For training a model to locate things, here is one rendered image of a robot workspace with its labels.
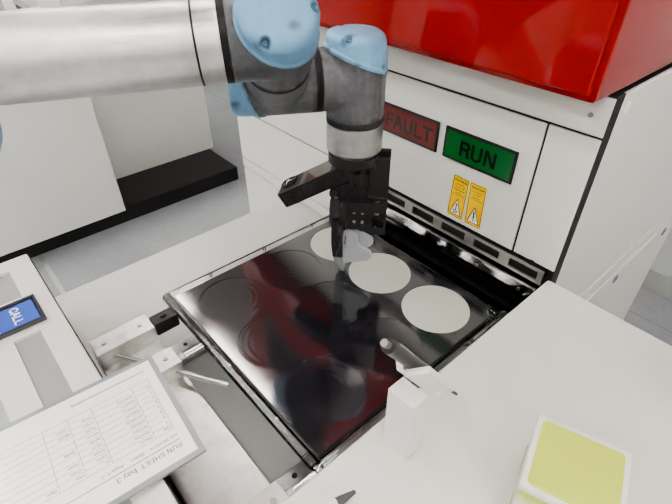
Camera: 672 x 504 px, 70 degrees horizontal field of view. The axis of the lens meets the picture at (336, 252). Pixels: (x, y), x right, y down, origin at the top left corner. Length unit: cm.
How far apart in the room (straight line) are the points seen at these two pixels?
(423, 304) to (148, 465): 43
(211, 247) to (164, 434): 53
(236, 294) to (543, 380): 44
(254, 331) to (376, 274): 22
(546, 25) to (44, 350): 67
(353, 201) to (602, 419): 39
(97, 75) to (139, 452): 35
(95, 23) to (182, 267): 57
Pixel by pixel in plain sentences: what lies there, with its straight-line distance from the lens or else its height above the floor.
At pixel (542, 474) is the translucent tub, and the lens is 45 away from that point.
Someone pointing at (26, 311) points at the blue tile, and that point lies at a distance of 74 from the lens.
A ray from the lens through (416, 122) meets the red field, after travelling 77.
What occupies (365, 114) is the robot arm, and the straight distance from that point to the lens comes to 61.
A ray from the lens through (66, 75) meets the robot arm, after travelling 49.
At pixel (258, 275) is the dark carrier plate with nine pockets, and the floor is 90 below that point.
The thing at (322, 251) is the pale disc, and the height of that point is 90.
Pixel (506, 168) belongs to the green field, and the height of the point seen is 110.
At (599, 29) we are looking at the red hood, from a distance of 56.
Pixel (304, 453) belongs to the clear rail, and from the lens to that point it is 58.
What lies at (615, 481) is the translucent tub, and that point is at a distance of 47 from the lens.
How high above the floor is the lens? 141
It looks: 38 degrees down
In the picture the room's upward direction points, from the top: straight up
